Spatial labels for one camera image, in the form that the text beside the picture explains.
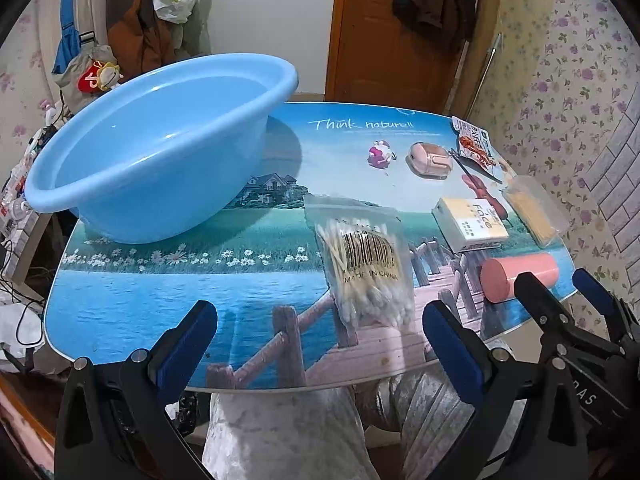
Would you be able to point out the pink earbud case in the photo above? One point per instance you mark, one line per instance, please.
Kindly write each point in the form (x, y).
(427, 159)

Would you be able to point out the small pink white toy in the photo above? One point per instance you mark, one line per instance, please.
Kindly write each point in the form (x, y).
(380, 154)

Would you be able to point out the pile of packets and bottles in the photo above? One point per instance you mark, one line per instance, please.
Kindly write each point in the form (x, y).
(20, 185)

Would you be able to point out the person's right leg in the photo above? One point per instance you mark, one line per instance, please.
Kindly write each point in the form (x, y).
(425, 410)

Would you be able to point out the person's left leg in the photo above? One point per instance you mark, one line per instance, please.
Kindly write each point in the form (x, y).
(280, 435)

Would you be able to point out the person's leg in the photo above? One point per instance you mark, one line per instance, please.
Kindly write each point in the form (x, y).
(425, 410)
(280, 435)

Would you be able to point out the dark brown jacket on door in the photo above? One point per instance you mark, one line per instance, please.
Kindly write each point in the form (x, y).
(430, 0)

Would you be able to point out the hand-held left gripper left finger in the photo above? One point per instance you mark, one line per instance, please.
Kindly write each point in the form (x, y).
(185, 355)

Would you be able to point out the pale green hanging jacket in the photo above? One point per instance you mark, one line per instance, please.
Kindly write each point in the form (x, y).
(197, 35)

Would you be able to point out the clear toothpick box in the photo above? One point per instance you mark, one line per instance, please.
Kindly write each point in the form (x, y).
(532, 210)

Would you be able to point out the white yellow plush toy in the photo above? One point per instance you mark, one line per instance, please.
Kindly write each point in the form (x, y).
(111, 74)

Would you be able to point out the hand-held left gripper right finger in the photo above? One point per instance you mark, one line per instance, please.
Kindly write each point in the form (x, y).
(452, 355)

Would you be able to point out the red plush charm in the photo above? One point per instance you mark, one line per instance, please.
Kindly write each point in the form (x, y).
(91, 80)

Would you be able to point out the yellow white tissue pack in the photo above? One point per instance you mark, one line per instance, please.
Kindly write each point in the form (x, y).
(470, 225)

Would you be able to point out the red printed snack packet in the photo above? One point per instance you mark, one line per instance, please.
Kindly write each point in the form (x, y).
(475, 145)

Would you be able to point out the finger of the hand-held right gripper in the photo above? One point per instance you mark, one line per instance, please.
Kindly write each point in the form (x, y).
(592, 287)
(540, 300)

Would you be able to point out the grey shoulder bag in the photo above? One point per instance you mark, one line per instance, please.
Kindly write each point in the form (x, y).
(75, 77)

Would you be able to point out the clear bag of cotton swabs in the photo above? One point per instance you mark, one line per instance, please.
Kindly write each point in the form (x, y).
(360, 260)

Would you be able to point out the brown orange hanging jacket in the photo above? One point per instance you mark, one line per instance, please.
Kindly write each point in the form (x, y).
(135, 25)

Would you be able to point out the pink cylinder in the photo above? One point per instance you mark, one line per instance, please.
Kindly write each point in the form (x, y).
(500, 275)

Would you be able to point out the light blue plastic basin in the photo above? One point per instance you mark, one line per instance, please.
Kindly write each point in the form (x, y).
(150, 135)

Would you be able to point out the brown wooden door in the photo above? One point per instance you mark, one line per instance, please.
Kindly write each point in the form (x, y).
(365, 50)

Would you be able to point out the broom with dustpan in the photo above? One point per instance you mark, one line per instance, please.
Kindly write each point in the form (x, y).
(496, 47)

